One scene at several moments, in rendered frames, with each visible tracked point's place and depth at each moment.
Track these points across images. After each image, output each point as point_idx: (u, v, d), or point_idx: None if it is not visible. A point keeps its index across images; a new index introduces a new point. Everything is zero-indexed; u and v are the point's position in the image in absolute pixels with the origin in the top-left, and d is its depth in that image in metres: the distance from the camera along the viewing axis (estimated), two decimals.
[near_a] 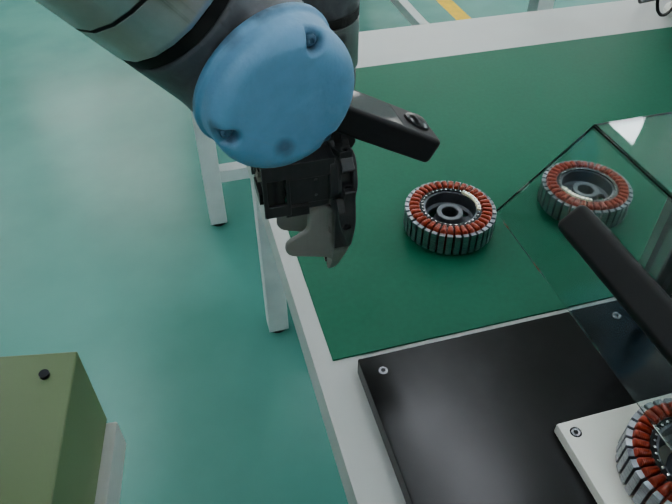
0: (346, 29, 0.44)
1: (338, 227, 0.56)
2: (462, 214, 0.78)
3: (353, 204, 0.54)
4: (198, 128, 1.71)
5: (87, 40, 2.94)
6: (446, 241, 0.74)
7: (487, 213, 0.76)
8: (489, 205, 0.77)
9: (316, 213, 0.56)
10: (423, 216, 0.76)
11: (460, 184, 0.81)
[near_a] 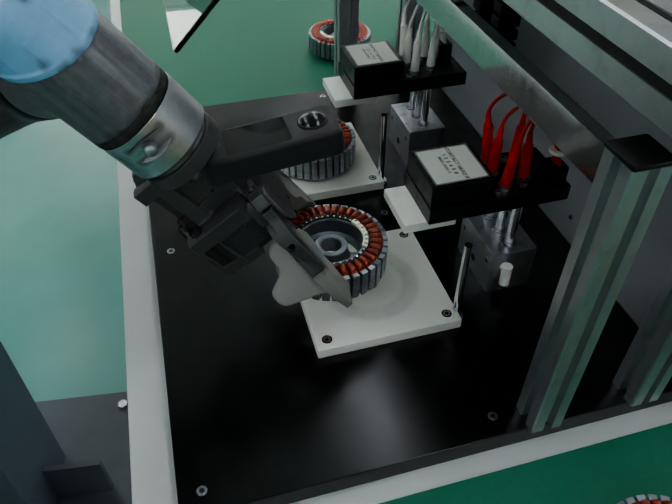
0: (156, 115, 0.45)
1: (294, 254, 0.54)
2: (344, 250, 0.62)
3: (280, 222, 0.52)
4: None
5: None
6: None
7: (373, 251, 0.60)
8: (379, 241, 0.61)
9: (273, 251, 0.55)
10: None
11: (354, 211, 0.65)
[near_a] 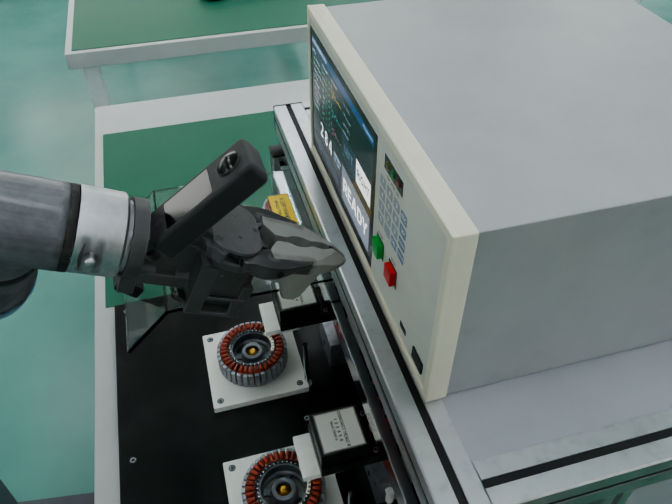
0: (78, 234, 0.50)
1: (283, 272, 0.58)
2: (293, 494, 0.84)
3: (258, 266, 0.55)
4: None
5: (47, 70, 3.45)
6: None
7: (313, 499, 0.82)
8: (318, 489, 0.83)
9: None
10: (253, 497, 0.82)
11: None
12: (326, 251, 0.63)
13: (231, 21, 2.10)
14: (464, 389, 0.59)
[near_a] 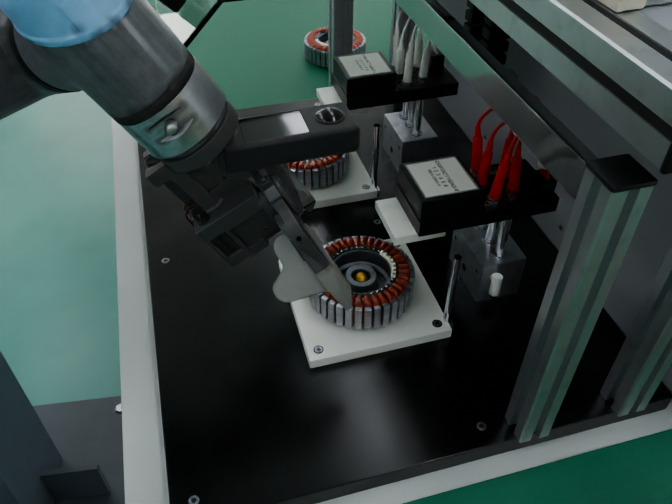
0: (181, 94, 0.44)
1: (299, 247, 0.53)
2: (374, 280, 0.66)
3: (288, 212, 0.52)
4: None
5: None
6: (345, 313, 0.62)
7: (401, 282, 0.64)
8: (406, 272, 0.65)
9: (278, 245, 0.55)
10: None
11: (381, 242, 0.69)
12: (309, 204, 0.66)
13: None
14: (668, 0, 0.41)
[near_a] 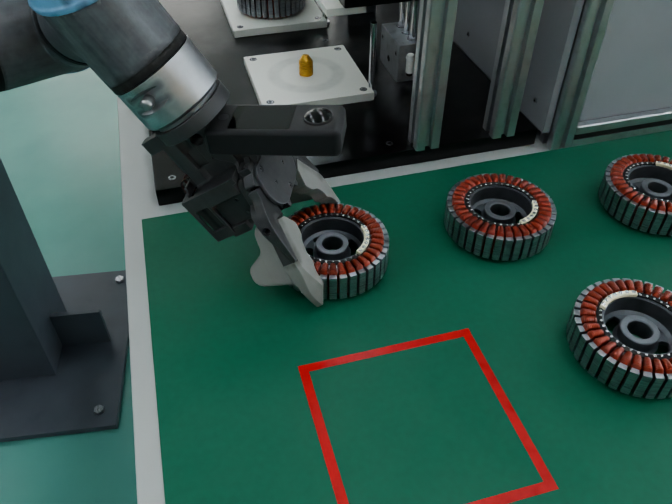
0: (156, 74, 0.48)
1: (270, 238, 0.55)
2: (340, 251, 0.61)
3: (261, 205, 0.54)
4: None
5: None
6: None
7: (362, 260, 0.59)
8: (374, 252, 0.60)
9: (258, 231, 0.57)
10: None
11: (370, 218, 0.64)
12: None
13: None
14: None
